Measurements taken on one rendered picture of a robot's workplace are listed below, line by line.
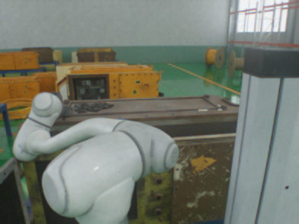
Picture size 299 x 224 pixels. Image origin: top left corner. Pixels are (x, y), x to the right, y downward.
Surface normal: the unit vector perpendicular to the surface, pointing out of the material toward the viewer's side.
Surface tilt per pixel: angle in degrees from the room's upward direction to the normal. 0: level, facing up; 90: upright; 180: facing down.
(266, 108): 90
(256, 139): 90
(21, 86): 90
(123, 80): 90
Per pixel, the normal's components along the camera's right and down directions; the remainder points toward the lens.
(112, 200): 0.66, 0.17
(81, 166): 0.25, -0.55
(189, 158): 0.16, 0.30
